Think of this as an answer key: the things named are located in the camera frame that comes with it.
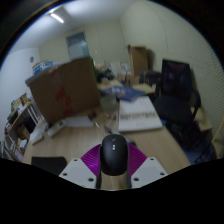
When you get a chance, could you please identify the blue and white box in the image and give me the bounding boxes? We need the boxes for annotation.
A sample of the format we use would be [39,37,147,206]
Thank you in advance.
[32,60,54,74]

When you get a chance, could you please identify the black computer mouse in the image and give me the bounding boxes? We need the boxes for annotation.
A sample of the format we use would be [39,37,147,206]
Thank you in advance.
[99,134,130,177]

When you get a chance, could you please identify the black mouse pad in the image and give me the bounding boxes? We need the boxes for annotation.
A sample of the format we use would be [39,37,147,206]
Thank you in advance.
[30,156,68,177]

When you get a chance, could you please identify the open white book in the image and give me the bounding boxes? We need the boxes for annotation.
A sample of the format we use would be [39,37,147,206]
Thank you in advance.
[117,96,163,133]

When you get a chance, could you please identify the blue book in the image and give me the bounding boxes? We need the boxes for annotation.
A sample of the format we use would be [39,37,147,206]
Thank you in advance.
[111,85,147,102]

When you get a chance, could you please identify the large brown cardboard box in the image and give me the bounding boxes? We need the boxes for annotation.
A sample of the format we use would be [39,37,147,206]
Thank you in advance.
[25,56,102,126]

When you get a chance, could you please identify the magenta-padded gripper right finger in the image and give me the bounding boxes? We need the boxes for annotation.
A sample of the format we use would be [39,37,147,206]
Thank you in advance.
[125,143,169,189]

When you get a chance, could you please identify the cluttered shelf unit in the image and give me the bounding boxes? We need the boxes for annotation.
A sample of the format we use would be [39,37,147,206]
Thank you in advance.
[1,93,41,163]

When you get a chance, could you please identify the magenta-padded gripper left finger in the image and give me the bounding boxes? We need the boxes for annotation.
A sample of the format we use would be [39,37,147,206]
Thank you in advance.
[58,143,103,190]

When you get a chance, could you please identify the black office chair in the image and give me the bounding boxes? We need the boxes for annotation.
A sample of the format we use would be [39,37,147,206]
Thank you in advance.
[152,58,203,141]

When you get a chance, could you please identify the ceiling tube light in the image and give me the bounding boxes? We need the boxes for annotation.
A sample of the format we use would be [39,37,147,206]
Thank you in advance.
[49,12,65,24]

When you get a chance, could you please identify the grey door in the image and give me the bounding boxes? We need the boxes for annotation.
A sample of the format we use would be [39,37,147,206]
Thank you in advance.
[65,31,91,61]

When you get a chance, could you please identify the tall brown cardboard box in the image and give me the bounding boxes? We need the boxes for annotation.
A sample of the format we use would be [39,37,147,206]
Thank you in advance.
[127,44,149,78]

